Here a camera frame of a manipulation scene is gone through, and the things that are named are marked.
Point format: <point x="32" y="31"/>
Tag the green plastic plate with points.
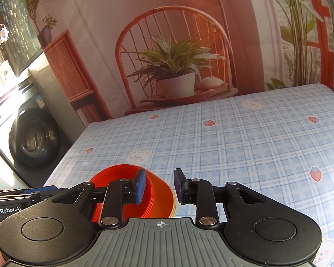
<point x="174" y="212"/>

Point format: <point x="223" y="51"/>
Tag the printed wall backdrop cloth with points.
<point x="128" y="19"/>

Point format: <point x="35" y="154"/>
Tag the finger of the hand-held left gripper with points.
<point x="41" y="190"/>
<point x="14" y="197"/>

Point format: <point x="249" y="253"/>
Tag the orange square plastic plate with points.
<point x="164" y="197"/>

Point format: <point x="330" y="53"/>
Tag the dark window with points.
<point x="19" y="27"/>

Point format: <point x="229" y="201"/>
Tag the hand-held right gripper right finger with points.
<point x="179" y="186"/>

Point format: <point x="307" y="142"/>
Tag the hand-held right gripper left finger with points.
<point x="140" y="186"/>

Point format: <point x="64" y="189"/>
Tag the blue checked tablecloth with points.
<point x="239" y="144"/>

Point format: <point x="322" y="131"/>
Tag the grey washing machine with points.
<point x="36" y="136"/>

